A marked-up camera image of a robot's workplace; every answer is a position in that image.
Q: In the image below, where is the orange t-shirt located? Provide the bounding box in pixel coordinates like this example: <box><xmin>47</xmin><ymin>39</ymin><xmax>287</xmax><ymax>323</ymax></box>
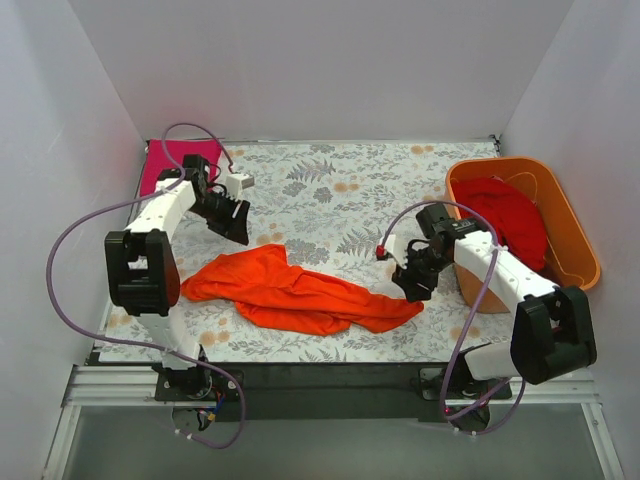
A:
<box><xmin>181</xmin><ymin>244</ymin><xmax>424</xmax><ymax>336</ymax></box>

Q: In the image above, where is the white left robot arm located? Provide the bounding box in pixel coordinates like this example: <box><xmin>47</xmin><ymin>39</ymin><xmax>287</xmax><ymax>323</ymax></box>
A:
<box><xmin>105</xmin><ymin>154</ymin><xmax>254</xmax><ymax>399</ymax></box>

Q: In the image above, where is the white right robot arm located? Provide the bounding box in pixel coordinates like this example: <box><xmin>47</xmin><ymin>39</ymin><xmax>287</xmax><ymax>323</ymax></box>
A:
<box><xmin>376</xmin><ymin>201</ymin><xmax>597</xmax><ymax>396</ymax></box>

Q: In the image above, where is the folded magenta t-shirt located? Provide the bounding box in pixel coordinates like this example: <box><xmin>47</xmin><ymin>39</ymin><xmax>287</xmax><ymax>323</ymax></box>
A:
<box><xmin>139</xmin><ymin>139</ymin><xmax>222</xmax><ymax>196</ymax></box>

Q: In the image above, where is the red t-shirt in basket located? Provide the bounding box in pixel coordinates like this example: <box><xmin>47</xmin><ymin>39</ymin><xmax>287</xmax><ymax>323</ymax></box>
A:
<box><xmin>452</xmin><ymin>178</ymin><xmax>547</xmax><ymax>272</ymax></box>

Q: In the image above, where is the orange plastic basket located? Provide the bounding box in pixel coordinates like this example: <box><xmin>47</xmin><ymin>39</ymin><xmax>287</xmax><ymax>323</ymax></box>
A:
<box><xmin>446</xmin><ymin>157</ymin><xmax>601</xmax><ymax>291</ymax></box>

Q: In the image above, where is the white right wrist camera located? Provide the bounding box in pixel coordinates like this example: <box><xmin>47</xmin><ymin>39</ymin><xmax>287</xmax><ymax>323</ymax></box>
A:
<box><xmin>375</xmin><ymin>234</ymin><xmax>408</xmax><ymax>268</ymax></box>

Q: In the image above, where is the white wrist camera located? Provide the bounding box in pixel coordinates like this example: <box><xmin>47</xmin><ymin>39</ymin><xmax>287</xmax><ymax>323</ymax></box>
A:
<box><xmin>375</xmin><ymin>234</ymin><xmax>408</xmax><ymax>268</ymax></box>
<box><xmin>225</xmin><ymin>173</ymin><xmax>255</xmax><ymax>190</ymax></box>

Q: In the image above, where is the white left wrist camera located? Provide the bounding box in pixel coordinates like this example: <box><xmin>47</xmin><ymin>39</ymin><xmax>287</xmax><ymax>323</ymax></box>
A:
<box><xmin>225</xmin><ymin>173</ymin><xmax>255</xmax><ymax>190</ymax></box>

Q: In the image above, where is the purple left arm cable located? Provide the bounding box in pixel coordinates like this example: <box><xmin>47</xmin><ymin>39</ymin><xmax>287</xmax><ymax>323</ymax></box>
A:
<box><xmin>46</xmin><ymin>122</ymin><xmax>248</xmax><ymax>449</ymax></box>

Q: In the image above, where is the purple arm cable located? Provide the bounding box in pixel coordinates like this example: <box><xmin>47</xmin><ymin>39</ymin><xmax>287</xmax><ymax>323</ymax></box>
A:
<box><xmin>46</xmin><ymin>122</ymin><xmax>248</xmax><ymax>449</ymax></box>
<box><xmin>383</xmin><ymin>201</ymin><xmax>526</xmax><ymax>437</ymax></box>

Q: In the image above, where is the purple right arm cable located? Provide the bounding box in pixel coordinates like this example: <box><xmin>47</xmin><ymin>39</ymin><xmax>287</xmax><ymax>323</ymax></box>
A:
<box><xmin>383</xmin><ymin>201</ymin><xmax>526</xmax><ymax>437</ymax></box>

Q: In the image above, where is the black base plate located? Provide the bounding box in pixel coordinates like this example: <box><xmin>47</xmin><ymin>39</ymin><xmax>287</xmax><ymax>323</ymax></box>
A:
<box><xmin>153</xmin><ymin>361</ymin><xmax>513</xmax><ymax>424</ymax></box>

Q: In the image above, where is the aluminium frame rail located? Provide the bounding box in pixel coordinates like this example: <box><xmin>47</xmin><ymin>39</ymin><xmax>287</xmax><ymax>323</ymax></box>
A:
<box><xmin>44</xmin><ymin>363</ymin><xmax>624</xmax><ymax>479</ymax></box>

